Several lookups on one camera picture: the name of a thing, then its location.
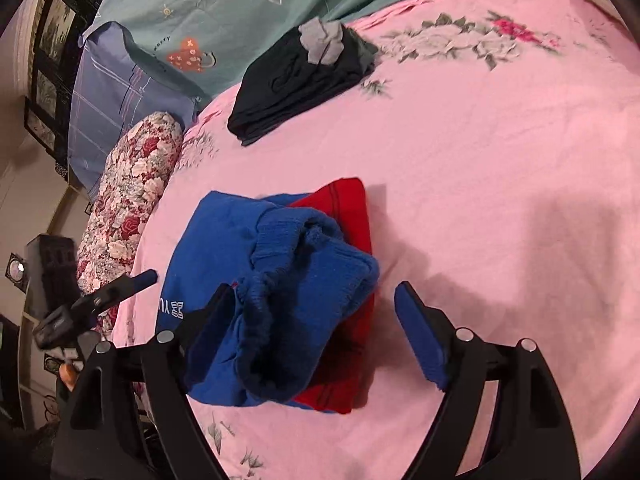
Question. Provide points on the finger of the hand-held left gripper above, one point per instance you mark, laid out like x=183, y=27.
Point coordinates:
x=115, y=292

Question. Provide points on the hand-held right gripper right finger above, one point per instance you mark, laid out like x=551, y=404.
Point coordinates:
x=421, y=332

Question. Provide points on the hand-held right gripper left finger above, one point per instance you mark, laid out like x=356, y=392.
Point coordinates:
x=209, y=342

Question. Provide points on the blue and red pants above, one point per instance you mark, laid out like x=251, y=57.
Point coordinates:
x=280, y=280

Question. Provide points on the person's left hand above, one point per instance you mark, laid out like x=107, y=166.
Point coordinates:
x=68, y=375

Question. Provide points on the floral red pillow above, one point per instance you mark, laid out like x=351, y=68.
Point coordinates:
x=130, y=195

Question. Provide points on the purple plaid sheet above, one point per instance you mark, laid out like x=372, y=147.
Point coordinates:
x=115, y=105

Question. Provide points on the pink floral bed sheet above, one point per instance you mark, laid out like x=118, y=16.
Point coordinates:
x=500, y=160

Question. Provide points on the folded dark clothes stack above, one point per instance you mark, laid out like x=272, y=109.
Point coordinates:
x=300, y=85

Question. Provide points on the grey folded cloth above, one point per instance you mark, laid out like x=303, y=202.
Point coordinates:
x=322, y=42

